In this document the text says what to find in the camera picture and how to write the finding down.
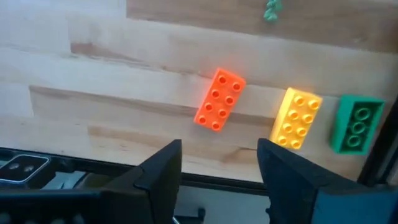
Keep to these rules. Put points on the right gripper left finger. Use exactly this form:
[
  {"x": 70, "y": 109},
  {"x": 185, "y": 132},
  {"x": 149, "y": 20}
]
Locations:
[{"x": 155, "y": 193}]

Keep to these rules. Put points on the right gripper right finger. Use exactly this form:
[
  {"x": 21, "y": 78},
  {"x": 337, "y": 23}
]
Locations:
[{"x": 289, "y": 186}]

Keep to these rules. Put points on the yellow toy brick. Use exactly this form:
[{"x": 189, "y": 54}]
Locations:
[{"x": 295, "y": 118}]

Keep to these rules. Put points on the green toy brick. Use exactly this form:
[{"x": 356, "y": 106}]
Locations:
[{"x": 342, "y": 124}]

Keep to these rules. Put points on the red toy brick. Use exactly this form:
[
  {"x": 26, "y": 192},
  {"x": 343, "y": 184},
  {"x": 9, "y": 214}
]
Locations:
[{"x": 219, "y": 99}]

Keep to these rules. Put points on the potted succulent plant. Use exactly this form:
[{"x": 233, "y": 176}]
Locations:
[{"x": 273, "y": 12}]

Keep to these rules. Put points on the silver-edged depth camera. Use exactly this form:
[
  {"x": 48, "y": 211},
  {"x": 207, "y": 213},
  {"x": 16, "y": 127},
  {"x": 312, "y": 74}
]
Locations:
[{"x": 21, "y": 169}]

